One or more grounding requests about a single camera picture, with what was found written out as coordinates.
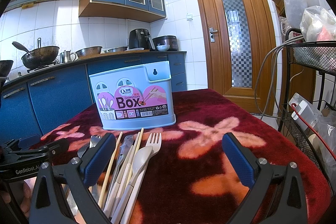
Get person left hand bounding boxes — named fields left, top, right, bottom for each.
left=1, top=180, right=31, bottom=218

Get steel mixing bowl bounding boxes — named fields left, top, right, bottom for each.
left=75, top=46, right=102, bottom=58

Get small steel bowl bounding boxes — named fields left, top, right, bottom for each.
left=108, top=46, right=127, bottom=53

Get black wire rack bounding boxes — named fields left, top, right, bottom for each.
left=278, top=41, right=335, bottom=184

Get silver door handle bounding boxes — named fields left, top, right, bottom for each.
left=209, top=27, right=218, bottom=43

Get grey cables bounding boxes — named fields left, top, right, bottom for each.
left=253, top=35, right=305, bottom=119

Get black rice cooker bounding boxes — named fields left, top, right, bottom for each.
left=153, top=35, right=178, bottom=51

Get light blue utensil box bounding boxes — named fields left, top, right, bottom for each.
left=89, top=61, right=176, bottom=131

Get white bowl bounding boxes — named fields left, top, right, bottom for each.
left=157, top=44, right=170, bottom=52

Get black air fryer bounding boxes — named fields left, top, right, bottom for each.
left=129, top=28, right=155, bottom=51

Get blue base cabinets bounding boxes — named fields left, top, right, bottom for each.
left=1, top=51, right=187, bottom=142

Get white plastic fork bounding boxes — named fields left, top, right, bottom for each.
left=111, top=133, right=162, bottom=223

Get red floral table cloth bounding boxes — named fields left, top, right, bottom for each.
left=30, top=88, right=332, bottom=224

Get steel kettle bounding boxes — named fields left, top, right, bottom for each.
left=60, top=51, right=77, bottom=64

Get wooden chopstick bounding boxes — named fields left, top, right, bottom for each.
left=98, top=132, right=123, bottom=208
left=126, top=128, right=144, bottom=184

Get black wok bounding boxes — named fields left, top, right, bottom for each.
left=12, top=38, right=59, bottom=69

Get wooden door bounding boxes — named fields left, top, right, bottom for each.
left=198, top=0, right=276, bottom=115

